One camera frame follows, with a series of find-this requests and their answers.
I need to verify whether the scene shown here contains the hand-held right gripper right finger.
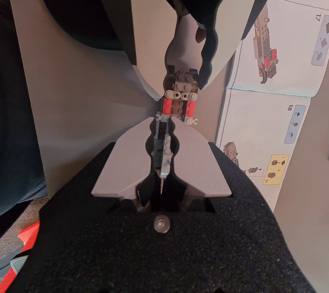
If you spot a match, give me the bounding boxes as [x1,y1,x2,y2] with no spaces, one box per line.
[168,117,232,206]

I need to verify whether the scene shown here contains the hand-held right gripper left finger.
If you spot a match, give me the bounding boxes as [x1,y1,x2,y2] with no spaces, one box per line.
[91,117,157,207]

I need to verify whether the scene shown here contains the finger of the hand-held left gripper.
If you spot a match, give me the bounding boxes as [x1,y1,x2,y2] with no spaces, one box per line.
[180,0,267,91]
[129,0,181,102]

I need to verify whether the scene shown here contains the grey red toy brick model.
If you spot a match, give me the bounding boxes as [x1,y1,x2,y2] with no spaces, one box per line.
[154,65,199,179]

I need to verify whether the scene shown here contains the person's left hand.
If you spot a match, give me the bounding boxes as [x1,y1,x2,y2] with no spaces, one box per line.
[195,25,207,44]

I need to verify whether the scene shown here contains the open instruction booklet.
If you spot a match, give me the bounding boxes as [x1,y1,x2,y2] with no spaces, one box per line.
[215,0,329,212]

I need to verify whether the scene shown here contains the person's dark pants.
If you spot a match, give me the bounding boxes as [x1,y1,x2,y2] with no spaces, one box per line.
[0,0,48,215]

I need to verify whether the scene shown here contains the person's red grey shoe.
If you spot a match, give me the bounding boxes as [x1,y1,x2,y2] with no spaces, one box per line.
[0,221,40,293]

